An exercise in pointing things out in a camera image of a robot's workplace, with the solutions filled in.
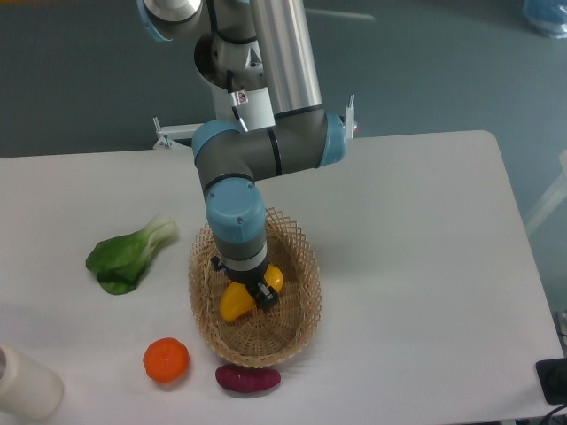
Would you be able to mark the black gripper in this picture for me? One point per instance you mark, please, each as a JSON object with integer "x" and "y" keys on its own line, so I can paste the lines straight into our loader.
{"x": 265, "y": 296}

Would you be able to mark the yellow mango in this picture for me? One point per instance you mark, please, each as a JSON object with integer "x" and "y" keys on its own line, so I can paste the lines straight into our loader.
{"x": 236, "y": 300}

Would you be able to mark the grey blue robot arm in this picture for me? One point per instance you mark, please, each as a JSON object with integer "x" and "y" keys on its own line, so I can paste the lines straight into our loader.
{"x": 257, "y": 59}

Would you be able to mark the oval wicker basket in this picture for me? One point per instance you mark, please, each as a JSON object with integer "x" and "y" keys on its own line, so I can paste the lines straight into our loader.
{"x": 259, "y": 339}

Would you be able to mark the purple sweet potato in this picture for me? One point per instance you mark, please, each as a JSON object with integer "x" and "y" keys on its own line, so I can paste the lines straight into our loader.
{"x": 247, "y": 380}

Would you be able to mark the orange tangerine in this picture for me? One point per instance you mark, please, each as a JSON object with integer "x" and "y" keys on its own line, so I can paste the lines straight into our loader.
{"x": 166, "y": 359}

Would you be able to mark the green bok choy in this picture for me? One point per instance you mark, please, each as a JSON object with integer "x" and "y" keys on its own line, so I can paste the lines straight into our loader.
{"x": 120, "y": 263}

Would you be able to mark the white cylindrical bottle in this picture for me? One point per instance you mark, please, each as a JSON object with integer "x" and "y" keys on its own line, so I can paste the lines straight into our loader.
{"x": 29, "y": 390}

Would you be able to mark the black device at edge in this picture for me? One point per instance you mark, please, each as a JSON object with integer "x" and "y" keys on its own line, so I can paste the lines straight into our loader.
{"x": 552, "y": 377}

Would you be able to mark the blue object top right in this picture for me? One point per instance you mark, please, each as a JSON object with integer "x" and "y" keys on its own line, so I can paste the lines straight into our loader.
{"x": 547, "y": 16}

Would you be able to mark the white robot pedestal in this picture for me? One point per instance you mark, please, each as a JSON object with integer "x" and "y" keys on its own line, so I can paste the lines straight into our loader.
{"x": 250, "y": 108}

